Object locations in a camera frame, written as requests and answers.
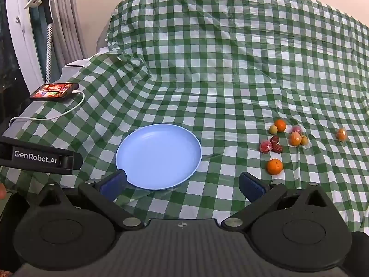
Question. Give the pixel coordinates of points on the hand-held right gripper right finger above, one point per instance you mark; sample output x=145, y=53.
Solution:
x=252, y=187

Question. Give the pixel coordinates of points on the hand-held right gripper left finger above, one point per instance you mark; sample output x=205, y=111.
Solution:
x=111, y=185

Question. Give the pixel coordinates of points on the small bare orange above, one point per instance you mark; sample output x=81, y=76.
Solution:
x=274, y=166
x=281, y=125

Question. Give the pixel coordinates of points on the red fruit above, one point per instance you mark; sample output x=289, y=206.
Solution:
x=265, y=146

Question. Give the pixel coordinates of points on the dark red date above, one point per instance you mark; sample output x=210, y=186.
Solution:
x=274, y=139
x=278, y=148

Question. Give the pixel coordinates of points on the blue plate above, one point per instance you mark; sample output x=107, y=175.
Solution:
x=158, y=155

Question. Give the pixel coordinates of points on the green jujube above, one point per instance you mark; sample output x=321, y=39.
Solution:
x=273, y=129
x=304, y=140

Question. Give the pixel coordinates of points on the plastic orange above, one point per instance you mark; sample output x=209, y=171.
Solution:
x=341, y=134
x=295, y=139

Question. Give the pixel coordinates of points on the black smartphone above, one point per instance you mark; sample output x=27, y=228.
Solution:
x=54, y=90

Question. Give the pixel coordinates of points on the pink wrapped fruit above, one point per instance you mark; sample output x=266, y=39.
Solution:
x=297, y=129

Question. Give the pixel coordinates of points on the teal curtain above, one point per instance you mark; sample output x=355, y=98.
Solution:
x=39, y=49

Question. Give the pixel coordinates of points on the green checked tablecloth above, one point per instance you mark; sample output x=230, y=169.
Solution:
x=230, y=63

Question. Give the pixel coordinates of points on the grey curtain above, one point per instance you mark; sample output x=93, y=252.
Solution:
x=66, y=20

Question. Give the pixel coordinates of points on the white door frame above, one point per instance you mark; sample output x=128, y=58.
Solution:
x=21, y=34

